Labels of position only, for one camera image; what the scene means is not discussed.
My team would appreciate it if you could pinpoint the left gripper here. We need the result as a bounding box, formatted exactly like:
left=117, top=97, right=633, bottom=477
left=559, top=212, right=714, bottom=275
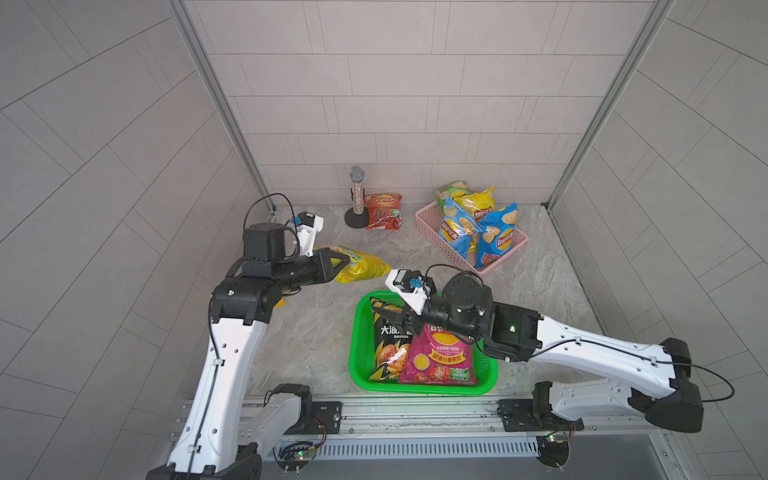
left=269, top=248, right=350, bottom=292

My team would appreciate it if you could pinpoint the black orange snack bag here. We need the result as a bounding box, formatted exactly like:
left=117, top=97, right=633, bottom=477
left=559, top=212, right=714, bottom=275
left=369, top=334, right=413, bottom=382

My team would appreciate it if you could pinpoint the yellow chips bag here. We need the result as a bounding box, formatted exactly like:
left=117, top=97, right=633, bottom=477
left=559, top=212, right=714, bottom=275
left=330, top=245, right=391, bottom=284
left=455, top=187, right=496, bottom=222

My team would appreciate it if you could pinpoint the green plastic basket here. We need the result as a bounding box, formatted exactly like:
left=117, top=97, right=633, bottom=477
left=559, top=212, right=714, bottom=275
left=348, top=290, right=499, bottom=396

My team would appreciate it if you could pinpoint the pink chips bag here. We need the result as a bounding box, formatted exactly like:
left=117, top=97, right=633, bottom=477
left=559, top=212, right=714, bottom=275
left=399, top=325, right=477, bottom=386

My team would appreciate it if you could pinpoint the red chips bag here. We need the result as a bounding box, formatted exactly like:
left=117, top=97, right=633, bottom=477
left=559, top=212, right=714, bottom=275
left=365, top=193, right=402, bottom=230

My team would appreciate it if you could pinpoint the pink plastic basket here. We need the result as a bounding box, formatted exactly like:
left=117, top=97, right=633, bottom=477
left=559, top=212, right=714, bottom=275
left=415, top=200, right=530, bottom=276

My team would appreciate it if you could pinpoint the light blue chips bag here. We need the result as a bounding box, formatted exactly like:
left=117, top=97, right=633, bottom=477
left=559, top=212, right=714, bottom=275
left=440, top=197, right=479, bottom=259

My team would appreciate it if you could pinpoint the green cucumber chips bag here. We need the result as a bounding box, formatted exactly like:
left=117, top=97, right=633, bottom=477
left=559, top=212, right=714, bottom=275
left=436, top=180, right=470, bottom=210

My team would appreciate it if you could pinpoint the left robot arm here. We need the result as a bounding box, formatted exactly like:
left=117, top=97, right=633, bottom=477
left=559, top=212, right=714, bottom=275
left=147, top=212, right=350, bottom=479

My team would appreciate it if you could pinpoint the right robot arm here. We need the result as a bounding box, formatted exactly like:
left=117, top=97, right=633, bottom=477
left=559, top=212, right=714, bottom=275
left=373, top=269, right=704, bottom=433

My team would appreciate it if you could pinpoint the glass jar on stand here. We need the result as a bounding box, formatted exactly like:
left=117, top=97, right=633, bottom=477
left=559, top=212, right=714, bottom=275
left=344, top=165, right=369, bottom=229

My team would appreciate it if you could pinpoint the left circuit board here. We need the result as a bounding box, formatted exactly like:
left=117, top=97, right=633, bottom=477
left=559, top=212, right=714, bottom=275
left=272, top=441, right=319, bottom=475

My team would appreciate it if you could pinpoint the circuit board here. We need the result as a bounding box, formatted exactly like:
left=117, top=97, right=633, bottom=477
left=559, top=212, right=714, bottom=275
left=272, top=441, right=319, bottom=475
left=536, top=435, right=570, bottom=471

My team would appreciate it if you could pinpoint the right circuit board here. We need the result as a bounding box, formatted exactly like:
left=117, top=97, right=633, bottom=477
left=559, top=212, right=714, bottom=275
left=536, top=435, right=570, bottom=471

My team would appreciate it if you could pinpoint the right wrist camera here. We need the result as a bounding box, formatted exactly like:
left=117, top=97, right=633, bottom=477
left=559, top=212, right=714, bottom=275
left=385, top=269, right=436, bottom=315

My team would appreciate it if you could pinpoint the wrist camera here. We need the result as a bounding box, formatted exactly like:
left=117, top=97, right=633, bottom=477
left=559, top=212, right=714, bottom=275
left=294, top=211, right=324, bottom=257
left=385, top=269, right=436, bottom=315

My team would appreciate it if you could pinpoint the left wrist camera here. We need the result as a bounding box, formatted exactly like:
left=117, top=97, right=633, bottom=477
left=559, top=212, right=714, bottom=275
left=294, top=211, right=324, bottom=257

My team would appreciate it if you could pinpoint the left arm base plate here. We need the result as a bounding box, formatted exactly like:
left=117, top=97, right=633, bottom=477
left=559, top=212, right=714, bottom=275
left=286, top=401, right=343, bottom=436

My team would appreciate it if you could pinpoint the aluminium rail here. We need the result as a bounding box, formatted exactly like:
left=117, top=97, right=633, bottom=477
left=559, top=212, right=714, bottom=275
left=155, top=392, right=670, bottom=445

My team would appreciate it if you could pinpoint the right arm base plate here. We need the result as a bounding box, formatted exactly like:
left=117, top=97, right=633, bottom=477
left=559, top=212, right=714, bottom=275
left=497, top=398, right=584, bottom=434

